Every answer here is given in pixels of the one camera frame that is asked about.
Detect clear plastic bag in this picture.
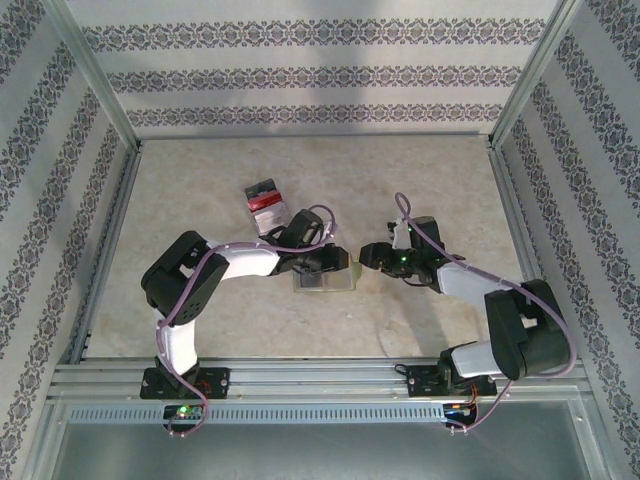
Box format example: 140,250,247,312
292,259,362,294

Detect red card stack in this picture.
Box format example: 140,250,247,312
247,192,289,214

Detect black VIP card stack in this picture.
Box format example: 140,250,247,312
243,178,279,201

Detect grey metal sheet panel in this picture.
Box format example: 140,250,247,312
47,419,594,480

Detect aluminium mounting rail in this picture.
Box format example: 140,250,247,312
47,357,586,401

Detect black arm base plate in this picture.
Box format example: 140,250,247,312
140,367,232,400
407,364,499,399

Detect aluminium table back rail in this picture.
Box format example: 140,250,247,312
135,131,495,143

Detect aluminium table side rail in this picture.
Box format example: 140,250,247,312
67,139,146,365
487,138,571,362

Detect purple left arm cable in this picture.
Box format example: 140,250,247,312
157,203,337,439

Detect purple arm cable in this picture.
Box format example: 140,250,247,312
393,191,579,436
157,203,337,439

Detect slotted grey cable duct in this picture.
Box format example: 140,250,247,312
67,403,446,424

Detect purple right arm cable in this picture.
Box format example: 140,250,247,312
393,191,579,436

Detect aluminium frame post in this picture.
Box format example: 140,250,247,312
42,0,144,151
488,0,591,149

